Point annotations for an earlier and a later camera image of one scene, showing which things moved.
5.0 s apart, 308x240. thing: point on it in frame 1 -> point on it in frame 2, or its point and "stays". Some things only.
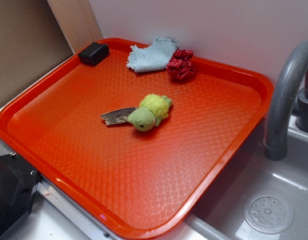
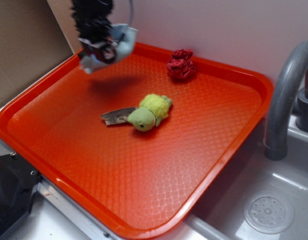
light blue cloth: (154, 57) -> (125, 35)
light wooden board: (76, 21) stays
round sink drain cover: (269, 213) stays
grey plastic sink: (258, 198) stays
